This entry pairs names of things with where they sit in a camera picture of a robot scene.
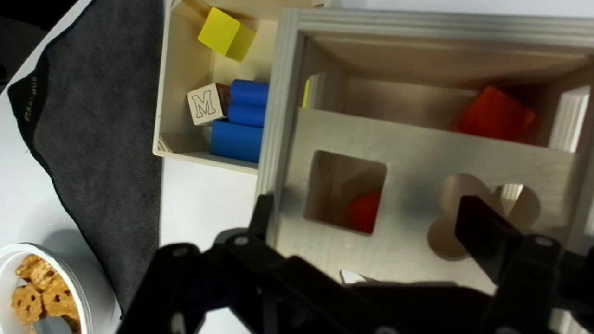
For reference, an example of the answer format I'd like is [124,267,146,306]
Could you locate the dark grey cloth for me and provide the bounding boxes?
[7,0,163,307]

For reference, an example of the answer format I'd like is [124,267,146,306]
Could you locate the natural wooden letter cube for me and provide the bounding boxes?
[185,83,229,126]

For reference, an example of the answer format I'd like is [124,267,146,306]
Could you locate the yellow wooden block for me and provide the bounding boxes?
[196,7,254,61]

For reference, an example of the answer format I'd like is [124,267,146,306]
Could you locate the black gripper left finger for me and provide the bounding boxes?
[116,194,291,334]

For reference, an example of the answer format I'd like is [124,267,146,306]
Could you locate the blue wooden cylinder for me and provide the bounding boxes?
[228,79,268,126]
[209,120,263,163]

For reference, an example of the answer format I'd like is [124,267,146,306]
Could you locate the white bowl of crackers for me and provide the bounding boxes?
[0,243,90,334]

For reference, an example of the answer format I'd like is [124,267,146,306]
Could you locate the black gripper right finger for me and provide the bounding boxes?
[454,196,562,334]

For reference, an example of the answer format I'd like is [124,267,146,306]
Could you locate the wooden shape sorter box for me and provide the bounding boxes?
[254,5,594,334]

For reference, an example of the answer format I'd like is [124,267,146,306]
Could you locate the open wooden tray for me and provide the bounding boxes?
[151,0,324,174]

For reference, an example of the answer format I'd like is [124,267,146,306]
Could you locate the wooden shape sorter lid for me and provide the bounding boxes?
[276,109,575,293]

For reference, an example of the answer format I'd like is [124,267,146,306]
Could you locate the red wooden block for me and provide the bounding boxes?
[454,87,536,140]

